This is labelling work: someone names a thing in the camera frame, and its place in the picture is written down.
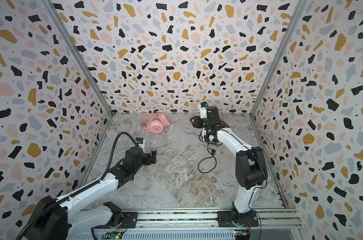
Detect white black headphones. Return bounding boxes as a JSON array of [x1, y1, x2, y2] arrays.
[[198, 129, 222, 146]]

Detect pink headphones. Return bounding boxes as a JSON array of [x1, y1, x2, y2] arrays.
[[138, 113, 170, 134]]

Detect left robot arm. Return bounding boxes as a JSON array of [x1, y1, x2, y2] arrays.
[[16, 147, 157, 240]]

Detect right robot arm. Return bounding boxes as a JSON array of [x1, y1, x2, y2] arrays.
[[190, 102, 268, 227]]

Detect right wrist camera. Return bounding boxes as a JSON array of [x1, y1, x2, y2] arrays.
[[199, 102, 208, 119]]

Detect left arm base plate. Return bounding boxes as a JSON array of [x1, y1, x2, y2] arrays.
[[95, 212, 138, 230]]

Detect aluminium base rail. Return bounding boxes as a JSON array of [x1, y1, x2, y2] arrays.
[[46, 207, 302, 240]]

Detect black corrugated cable conduit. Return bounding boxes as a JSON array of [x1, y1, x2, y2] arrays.
[[14, 131, 140, 240]]

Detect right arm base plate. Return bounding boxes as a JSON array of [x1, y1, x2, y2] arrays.
[[217, 210, 259, 228]]

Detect right corner aluminium post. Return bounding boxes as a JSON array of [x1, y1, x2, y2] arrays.
[[250, 0, 307, 118]]

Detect corner aluminium post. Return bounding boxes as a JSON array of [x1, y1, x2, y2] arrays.
[[40, 0, 113, 118], [250, 0, 307, 118]]

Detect left corner aluminium post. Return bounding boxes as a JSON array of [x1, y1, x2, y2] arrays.
[[40, 0, 113, 118]]

